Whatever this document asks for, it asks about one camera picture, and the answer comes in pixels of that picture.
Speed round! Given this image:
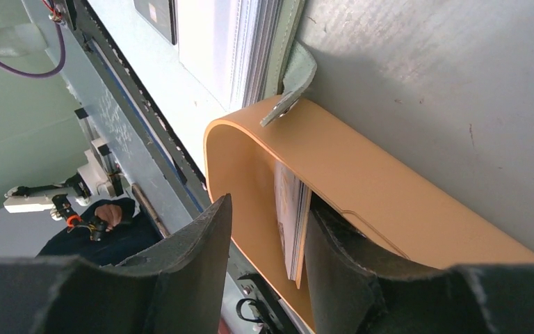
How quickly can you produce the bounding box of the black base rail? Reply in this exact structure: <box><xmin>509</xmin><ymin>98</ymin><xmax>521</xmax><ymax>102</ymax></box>
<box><xmin>65</xmin><ymin>1</ymin><xmax>302</xmax><ymax>333</ymax></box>

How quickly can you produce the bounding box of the black VIP card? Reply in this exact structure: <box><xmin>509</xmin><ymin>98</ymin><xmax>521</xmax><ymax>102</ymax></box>
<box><xmin>133</xmin><ymin>0</ymin><xmax>177</xmax><ymax>45</ymax></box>

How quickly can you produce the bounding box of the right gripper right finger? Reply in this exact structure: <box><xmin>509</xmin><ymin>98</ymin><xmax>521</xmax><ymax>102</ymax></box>
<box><xmin>305</xmin><ymin>196</ymin><xmax>534</xmax><ymax>333</ymax></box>

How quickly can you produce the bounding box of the operator hand in background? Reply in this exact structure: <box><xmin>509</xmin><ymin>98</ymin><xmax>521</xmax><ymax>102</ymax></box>
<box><xmin>95</xmin><ymin>204</ymin><xmax>122</xmax><ymax>230</ymax></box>

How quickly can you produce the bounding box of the orange plastic tray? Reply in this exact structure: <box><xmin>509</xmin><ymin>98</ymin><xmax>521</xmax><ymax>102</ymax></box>
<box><xmin>204</xmin><ymin>97</ymin><xmax>534</xmax><ymax>329</ymax></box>

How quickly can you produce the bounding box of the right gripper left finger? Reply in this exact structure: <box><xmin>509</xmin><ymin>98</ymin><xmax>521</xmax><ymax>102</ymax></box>
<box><xmin>0</xmin><ymin>194</ymin><xmax>232</xmax><ymax>333</ymax></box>

